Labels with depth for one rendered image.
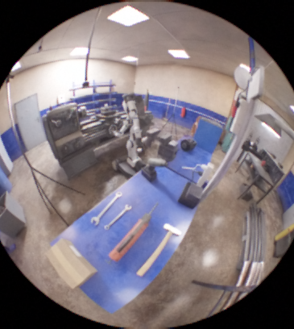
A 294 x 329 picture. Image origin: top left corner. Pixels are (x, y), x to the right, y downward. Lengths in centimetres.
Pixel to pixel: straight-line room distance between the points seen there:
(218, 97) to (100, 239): 554
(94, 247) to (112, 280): 20
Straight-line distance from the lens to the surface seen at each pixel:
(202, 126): 143
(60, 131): 189
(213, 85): 546
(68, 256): 59
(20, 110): 518
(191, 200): 68
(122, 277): 60
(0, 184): 370
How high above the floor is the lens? 144
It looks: 40 degrees down
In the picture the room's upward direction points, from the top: 8 degrees clockwise
